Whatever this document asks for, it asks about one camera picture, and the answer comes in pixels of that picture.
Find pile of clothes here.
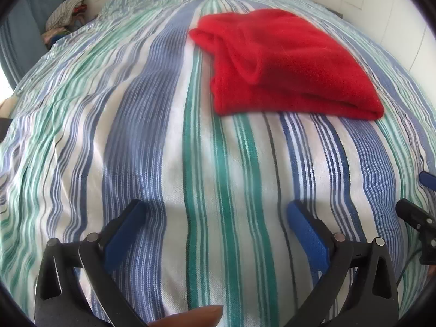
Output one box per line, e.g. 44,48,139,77
41,0,88,50

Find striped blue green bedspread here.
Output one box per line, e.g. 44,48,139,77
1,0,435,326

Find blue curtain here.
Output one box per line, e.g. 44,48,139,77
1,0,65,89

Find left hand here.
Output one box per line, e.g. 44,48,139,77
148,305,223,327

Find red knit sweater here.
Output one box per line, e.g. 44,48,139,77
189,9,384,120

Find white wardrobe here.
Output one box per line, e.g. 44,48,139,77
341,0,435,92

